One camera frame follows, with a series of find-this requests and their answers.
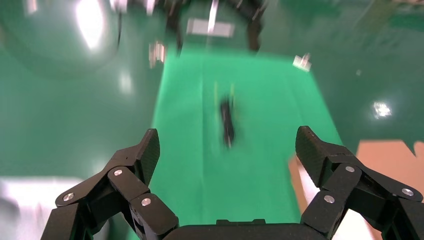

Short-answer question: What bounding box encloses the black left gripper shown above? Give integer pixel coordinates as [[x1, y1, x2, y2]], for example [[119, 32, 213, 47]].
[[158, 0, 268, 56]]

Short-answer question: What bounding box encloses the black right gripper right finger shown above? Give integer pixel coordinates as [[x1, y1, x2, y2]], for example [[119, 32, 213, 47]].
[[295, 125, 424, 240]]

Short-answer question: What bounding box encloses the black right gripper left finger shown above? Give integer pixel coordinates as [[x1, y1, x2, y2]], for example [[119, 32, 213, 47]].
[[40, 128, 180, 240]]

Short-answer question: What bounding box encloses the black wired mouse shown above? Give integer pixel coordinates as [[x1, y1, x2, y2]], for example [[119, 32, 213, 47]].
[[218, 94, 238, 151]]

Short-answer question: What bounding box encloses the silver metal binder clip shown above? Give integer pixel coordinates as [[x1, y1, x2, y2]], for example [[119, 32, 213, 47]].
[[292, 52, 313, 73], [148, 40, 167, 69]]

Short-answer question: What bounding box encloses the green table cloth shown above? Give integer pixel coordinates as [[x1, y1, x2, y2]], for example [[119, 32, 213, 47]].
[[125, 49, 344, 240]]

